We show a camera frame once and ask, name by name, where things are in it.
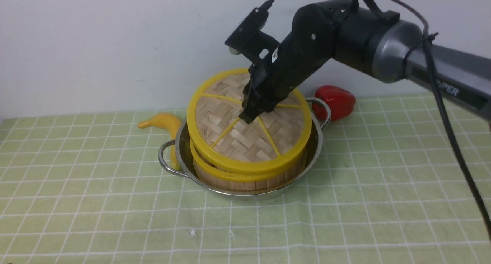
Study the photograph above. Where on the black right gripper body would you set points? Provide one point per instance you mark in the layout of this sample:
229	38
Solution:
308	46

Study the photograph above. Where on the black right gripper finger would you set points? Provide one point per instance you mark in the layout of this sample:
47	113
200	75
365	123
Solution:
249	112

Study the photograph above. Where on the woven bamboo steamer lid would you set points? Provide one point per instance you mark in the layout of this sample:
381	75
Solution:
273	143

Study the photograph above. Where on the bamboo steamer basket yellow rim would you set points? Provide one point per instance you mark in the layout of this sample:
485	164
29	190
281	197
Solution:
213	176

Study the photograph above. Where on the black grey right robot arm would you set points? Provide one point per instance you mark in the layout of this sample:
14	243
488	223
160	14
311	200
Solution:
382	46

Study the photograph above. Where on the stainless steel pot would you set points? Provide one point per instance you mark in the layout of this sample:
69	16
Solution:
182	149

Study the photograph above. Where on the red bell pepper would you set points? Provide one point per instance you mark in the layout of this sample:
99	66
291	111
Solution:
340	101

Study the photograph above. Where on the yellow banana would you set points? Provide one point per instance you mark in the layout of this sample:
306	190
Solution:
169	122

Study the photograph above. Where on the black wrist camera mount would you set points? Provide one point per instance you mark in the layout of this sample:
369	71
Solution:
249	40

